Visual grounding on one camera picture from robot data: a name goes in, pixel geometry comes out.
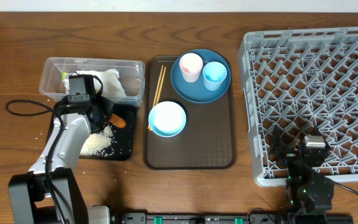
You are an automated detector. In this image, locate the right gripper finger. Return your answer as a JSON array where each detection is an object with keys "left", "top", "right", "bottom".
[
  {"left": 314, "top": 126, "right": 329, "bottom": 146},
  {"left": 272, "top": 124, "right": 282, "bottom": 149}
]

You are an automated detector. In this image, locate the light blue plastic cup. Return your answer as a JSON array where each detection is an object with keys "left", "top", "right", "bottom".
[{"left": 203, "top": 62, "right": 227, "bottom": 91}]

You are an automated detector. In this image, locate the dark blue round plate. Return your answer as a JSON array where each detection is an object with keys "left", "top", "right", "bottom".
[{"left": 170, "top": 49, "right": 231, "bottom": 103}]

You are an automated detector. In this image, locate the pile of white rice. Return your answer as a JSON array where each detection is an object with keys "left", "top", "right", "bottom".
[{"left": 80, "top": 126, "right": 114, "bottom": 159}]

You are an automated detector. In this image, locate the light blue bowl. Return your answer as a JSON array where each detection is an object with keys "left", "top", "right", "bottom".
[{"left": 148, "top": 101, "right": 186, "bottom": 138}]

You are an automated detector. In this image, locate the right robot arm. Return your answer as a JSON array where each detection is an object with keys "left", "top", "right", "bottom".
[{"left": 268, "top": 126, "right": 334, "bottom": 223}]

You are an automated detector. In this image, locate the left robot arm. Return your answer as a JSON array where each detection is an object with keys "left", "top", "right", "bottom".
[{"left": 8, "top": 75, "right": 114, "bottom": 224}]

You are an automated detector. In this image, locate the black plastic tray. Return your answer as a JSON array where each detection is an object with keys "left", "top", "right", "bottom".
[{"left": 44, "top": 100, "right": 137, "bottom": 162}]

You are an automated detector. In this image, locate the white napkin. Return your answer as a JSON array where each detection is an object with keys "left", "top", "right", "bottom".
[{"left": 76, "top": 68, "right": 126, "bottom": 97}]

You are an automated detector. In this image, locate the orange carrot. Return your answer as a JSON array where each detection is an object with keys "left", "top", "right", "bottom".
[{"left": 109, "top": 114, "right": 126, "bottom": 128}]

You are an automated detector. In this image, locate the clear plastic bin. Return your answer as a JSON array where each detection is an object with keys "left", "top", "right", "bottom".
[{"left": 39, "top": 57, "right": 145, "bottom": 107}]

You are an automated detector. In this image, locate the wooden chopstick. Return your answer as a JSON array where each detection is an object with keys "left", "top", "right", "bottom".
[
  {"left": 149, "top": 65, "right": 167, "bottom": 108},
  {"left": 147, "top": 65, "right": 165, "bottom": 131}
]

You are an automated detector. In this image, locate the dark brown serving tray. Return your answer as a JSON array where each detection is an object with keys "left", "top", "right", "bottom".
[{"left": 143, "top": 56, "right": 237, "bottom": 170}]

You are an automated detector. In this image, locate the foil and yellow snack wrapper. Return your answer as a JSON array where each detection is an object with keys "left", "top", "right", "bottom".
[{"left": 62, "top": 72, "right": 70, "bottom": 94}]

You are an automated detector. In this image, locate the grey plastic dishwasher rack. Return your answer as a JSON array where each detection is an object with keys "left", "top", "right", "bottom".
[{"left": 237, "top": 27, "right": 358, "bottom": 187}]

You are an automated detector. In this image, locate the pink plastic cup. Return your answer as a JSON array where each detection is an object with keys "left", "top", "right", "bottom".
[{"left": 180, "top": 53, "right": 203, "bottom": 83}]

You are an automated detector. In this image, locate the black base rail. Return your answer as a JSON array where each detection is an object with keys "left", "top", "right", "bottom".
[{"left": 116, "top": 212, "right": 354, "bottom": 224}]

